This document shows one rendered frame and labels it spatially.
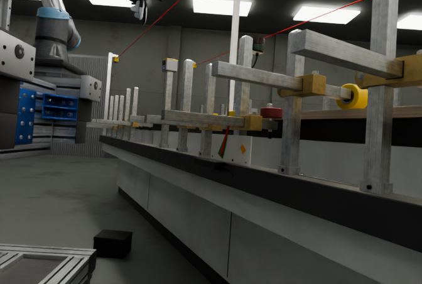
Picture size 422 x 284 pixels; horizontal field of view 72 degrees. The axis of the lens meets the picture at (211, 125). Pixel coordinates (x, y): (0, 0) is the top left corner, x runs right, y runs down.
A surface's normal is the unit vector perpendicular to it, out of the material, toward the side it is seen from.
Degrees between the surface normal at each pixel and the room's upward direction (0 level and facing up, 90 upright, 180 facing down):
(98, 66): 90
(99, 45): 90
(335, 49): 90
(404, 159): 90
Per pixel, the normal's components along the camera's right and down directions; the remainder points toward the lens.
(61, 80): 0.03, -0.03
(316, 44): 0.49, 0.00
